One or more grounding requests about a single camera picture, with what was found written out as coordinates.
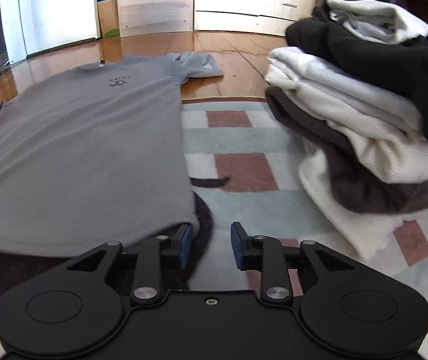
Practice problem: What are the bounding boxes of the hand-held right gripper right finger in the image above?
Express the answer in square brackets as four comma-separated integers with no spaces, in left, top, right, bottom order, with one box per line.
[231,222,361,304]

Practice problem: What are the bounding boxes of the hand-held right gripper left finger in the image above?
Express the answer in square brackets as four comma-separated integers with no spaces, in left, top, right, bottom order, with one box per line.
[67,224,193,306]

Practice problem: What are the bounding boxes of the grey t-shirt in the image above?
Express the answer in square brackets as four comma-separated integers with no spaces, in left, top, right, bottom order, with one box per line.
[0,52,225,259]

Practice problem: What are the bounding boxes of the stack of folded clothes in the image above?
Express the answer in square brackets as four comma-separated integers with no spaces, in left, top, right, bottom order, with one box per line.
[264,47,428,185]
[285,17,428,156]

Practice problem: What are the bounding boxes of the checked patterned rug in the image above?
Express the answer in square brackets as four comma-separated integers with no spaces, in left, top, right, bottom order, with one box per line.
[0,97,428,360]

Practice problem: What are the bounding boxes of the cream folded garment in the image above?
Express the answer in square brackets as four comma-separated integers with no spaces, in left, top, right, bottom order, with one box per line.
[298,154,426,262]

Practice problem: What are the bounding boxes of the dark brown folded garment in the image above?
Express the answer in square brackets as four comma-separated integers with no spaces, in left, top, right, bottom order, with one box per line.
[266,86,428,215]

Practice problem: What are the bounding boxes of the cardboard box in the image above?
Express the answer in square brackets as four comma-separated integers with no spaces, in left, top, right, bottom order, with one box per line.
[97,0,120,39]

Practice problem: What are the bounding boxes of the light wooden wardrobe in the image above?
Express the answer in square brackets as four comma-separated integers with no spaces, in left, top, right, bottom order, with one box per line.
[117,0,196,39]

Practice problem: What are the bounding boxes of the white door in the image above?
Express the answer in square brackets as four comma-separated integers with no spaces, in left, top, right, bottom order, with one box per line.
[18,0,101,57]

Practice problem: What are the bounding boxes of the light grey folded garment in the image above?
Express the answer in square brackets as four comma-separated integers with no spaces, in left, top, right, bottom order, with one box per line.
[313,0,428,45]

